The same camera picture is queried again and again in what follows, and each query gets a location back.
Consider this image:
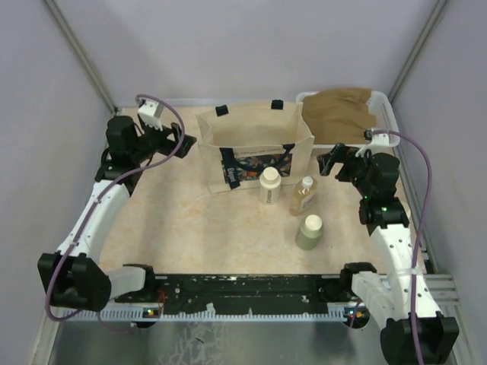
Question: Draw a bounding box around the beige canvas tote bag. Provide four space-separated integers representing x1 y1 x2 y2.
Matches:
196 100 314 193

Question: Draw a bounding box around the white cream-capped bottle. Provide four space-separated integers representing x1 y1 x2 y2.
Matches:
259 167 282 205

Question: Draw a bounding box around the green cream-capped bottle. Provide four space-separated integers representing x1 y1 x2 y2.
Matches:
295 214 323 250

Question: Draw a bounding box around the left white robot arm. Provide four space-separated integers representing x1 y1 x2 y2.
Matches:
37 113 196 322

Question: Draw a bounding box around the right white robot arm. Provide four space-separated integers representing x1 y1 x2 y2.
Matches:
317 144 460 364

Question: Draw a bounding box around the brown folded cloth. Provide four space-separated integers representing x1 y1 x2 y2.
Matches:
302 87 377 145

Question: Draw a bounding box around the white plastic basket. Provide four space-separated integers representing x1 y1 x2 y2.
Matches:
295 90 400 154

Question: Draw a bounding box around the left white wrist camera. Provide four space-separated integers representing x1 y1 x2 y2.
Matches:
138 99 164 125

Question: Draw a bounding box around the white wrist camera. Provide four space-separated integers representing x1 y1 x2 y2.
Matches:
355 129 393 157
138 99 164 125

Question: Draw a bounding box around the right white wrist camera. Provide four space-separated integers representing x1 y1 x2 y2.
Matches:
355 129 393 157

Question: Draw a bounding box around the white slotted cable duct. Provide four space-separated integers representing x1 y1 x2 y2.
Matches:
60 302 366 321

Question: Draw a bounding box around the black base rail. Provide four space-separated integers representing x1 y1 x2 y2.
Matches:
115 274 356 316

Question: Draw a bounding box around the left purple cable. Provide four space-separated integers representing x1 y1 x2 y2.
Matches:
45 93 186 335

